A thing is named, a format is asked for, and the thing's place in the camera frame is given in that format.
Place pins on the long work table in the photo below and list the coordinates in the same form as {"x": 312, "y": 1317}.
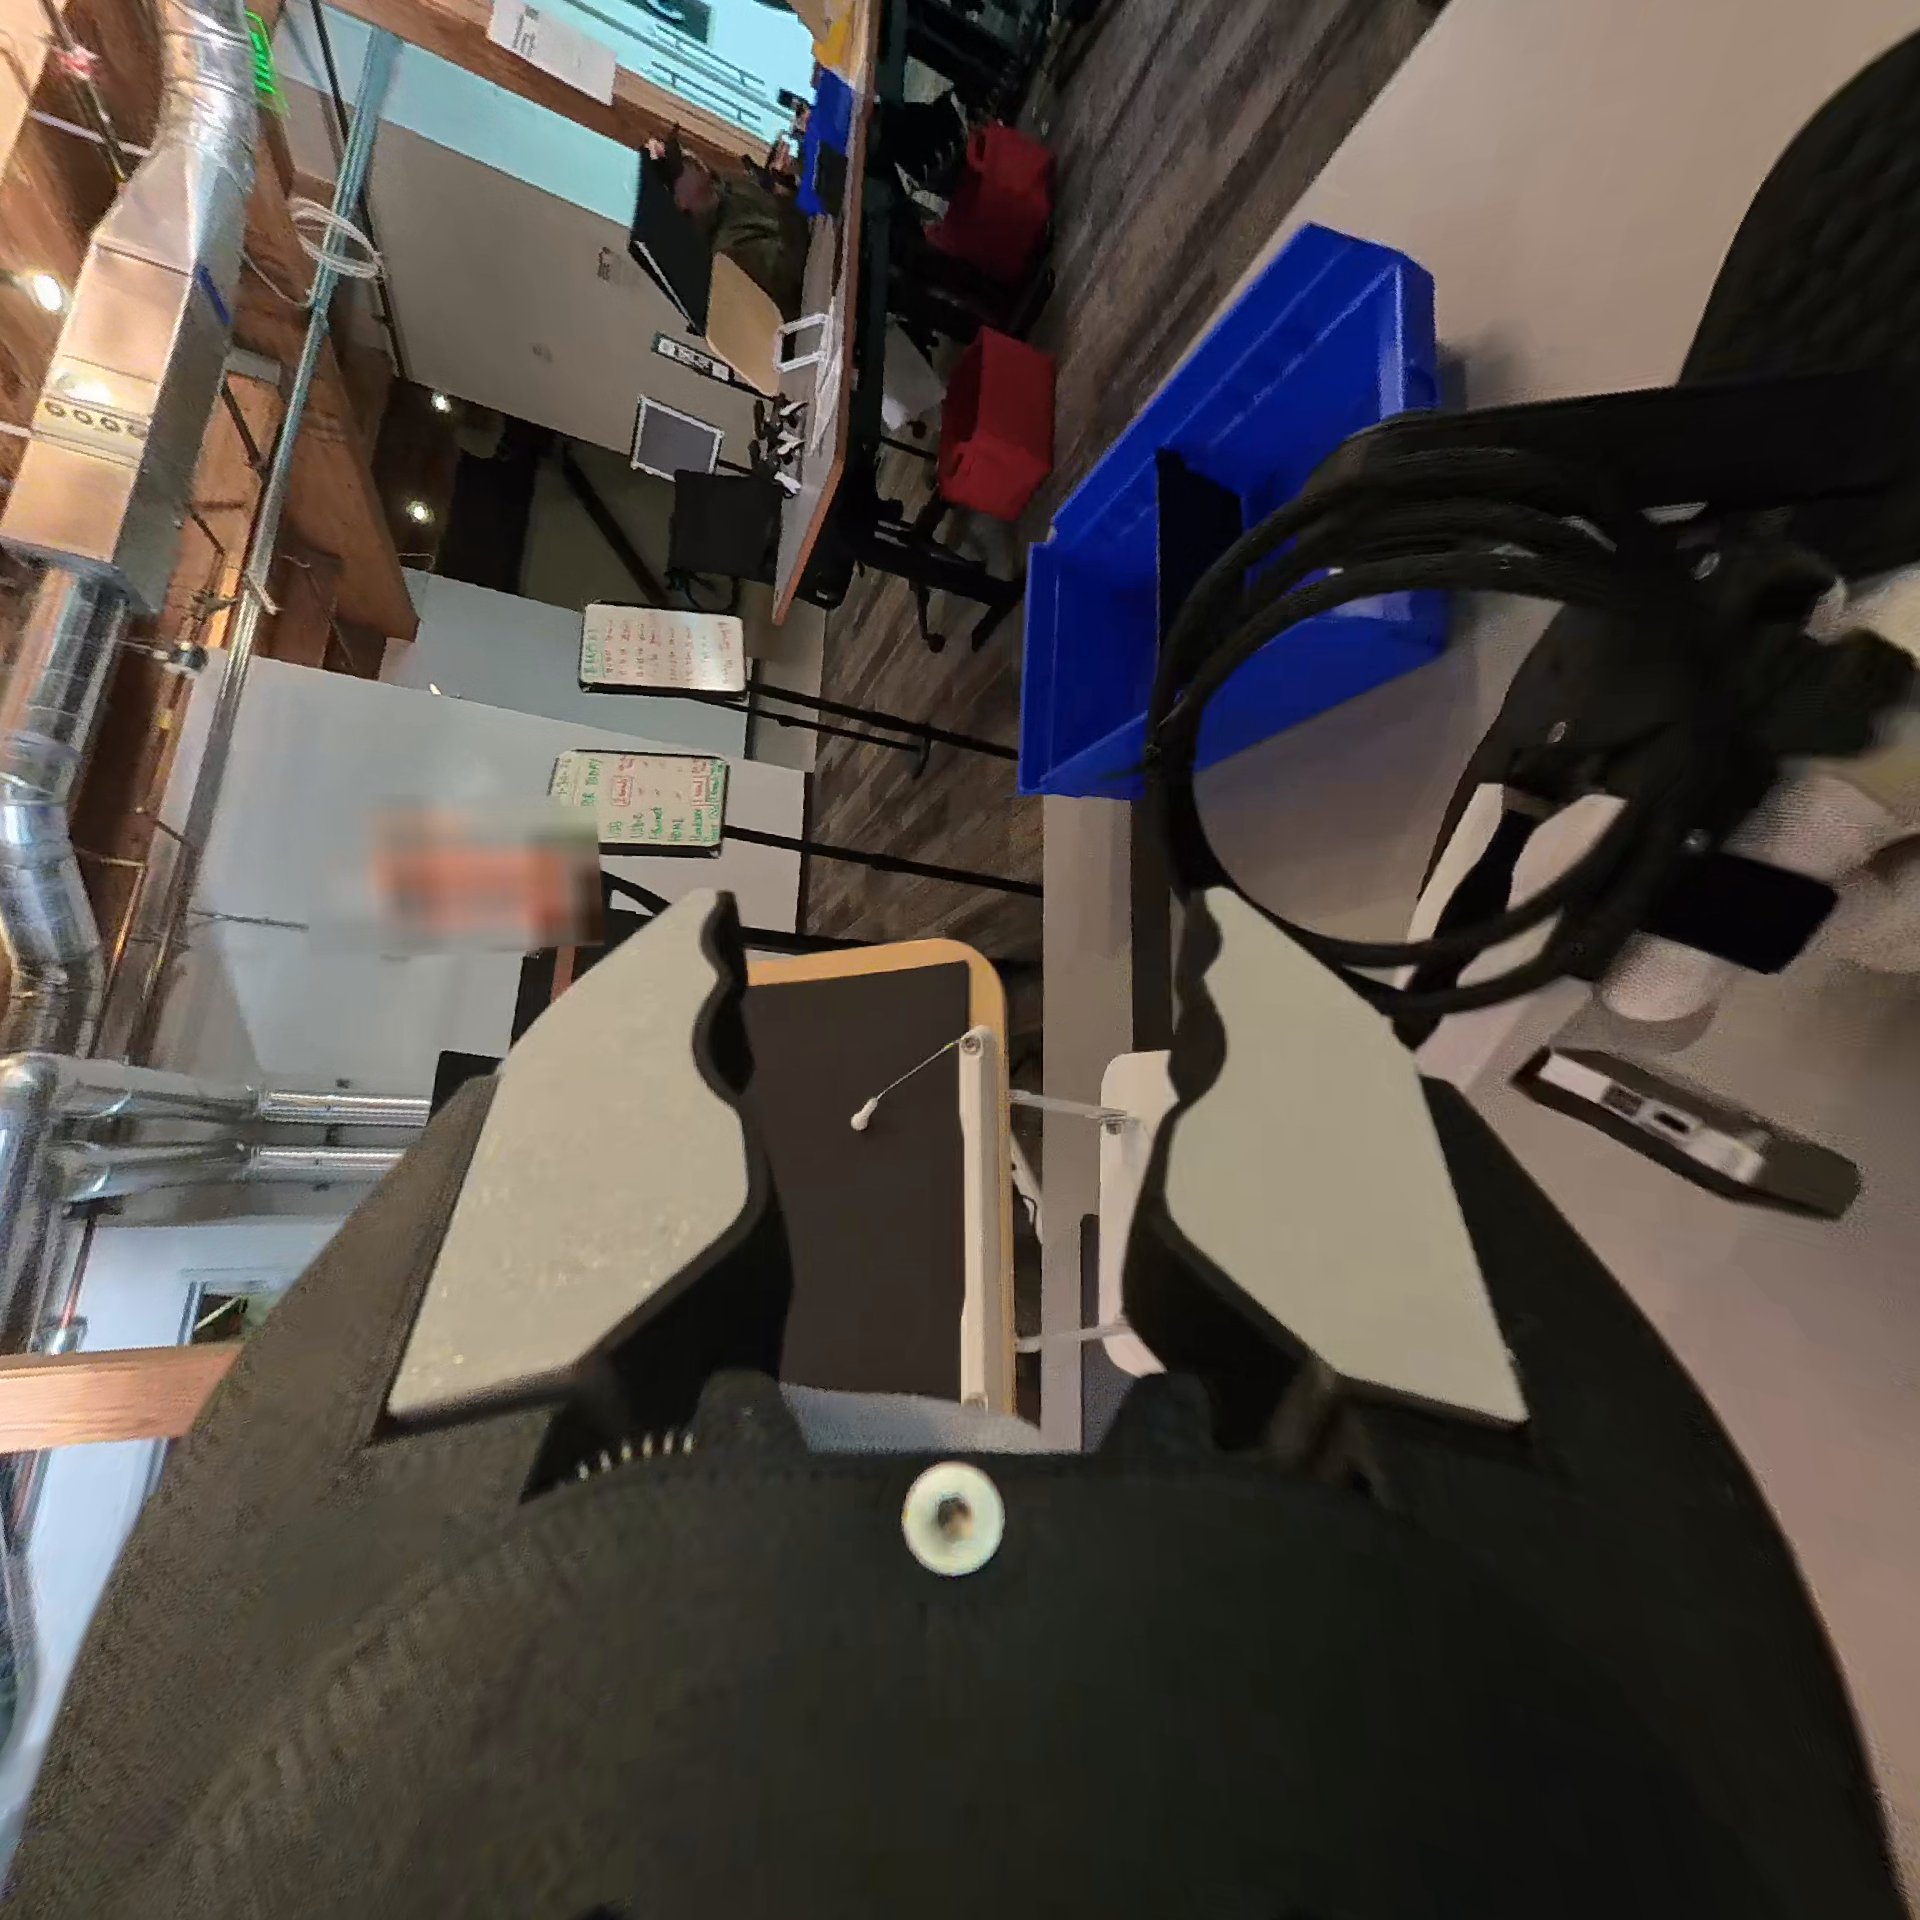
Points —
{"x": 819, "y": 451}

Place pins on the person's right hand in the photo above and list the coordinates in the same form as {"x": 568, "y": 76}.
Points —
{"x": 1898, "y": 856}

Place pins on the blue plastic bin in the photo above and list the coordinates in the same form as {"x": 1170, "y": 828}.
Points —
{"x": 1290, "y": 345}
{"x": 828, "y": 143}

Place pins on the white paper notice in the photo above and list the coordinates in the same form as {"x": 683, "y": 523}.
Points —
{"x": 548, "y": 37}

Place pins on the red plastic bin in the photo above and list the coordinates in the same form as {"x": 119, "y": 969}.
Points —
{"x": 997, "y": 195}
{"x": 997, "y": 422}

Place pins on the whiteboard on easel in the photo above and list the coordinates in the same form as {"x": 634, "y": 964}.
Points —
{"x": 639, "y": 804}
{"x": 662, "y": 648}

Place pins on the black hdmi switch box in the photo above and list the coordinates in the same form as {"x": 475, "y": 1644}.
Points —
{"x": 1770, "y": 1161}

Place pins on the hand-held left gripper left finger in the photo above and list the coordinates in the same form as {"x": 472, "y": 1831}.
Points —
{"x": 586, "y": 1200}

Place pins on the silver ceiling ducts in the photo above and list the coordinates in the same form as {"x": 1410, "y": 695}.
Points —
{"x": 135, "y": 376}

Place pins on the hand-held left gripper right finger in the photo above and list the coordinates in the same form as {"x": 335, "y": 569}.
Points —
{"x": 1335, "y": 1200}

